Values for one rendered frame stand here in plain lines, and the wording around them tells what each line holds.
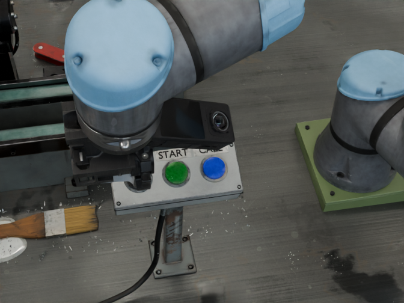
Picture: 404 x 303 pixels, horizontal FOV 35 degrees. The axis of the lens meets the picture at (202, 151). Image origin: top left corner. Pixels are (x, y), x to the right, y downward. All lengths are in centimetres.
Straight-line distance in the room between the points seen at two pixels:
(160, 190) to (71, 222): 31
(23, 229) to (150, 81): 71
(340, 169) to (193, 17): 70
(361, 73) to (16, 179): 60
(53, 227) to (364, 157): 53
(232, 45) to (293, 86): 84
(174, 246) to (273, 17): 58
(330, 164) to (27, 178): 52
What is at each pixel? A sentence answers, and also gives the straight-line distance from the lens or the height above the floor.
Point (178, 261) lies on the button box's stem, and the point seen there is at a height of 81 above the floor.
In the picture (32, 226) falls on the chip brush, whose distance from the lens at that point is 111.
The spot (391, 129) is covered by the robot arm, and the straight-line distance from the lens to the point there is 99.
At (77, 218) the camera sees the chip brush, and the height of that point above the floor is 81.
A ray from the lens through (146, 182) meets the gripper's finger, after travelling 66.
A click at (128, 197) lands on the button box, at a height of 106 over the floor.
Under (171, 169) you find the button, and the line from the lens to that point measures 83.
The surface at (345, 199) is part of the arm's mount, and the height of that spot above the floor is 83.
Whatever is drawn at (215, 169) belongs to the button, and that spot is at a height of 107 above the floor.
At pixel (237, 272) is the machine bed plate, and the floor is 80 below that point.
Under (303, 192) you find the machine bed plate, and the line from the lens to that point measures 116.
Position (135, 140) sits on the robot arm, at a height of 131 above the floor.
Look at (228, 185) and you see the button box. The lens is 84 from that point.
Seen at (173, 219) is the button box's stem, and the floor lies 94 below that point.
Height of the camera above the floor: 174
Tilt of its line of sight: 53 degrees down
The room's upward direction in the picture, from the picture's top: 4 degrees clockwise
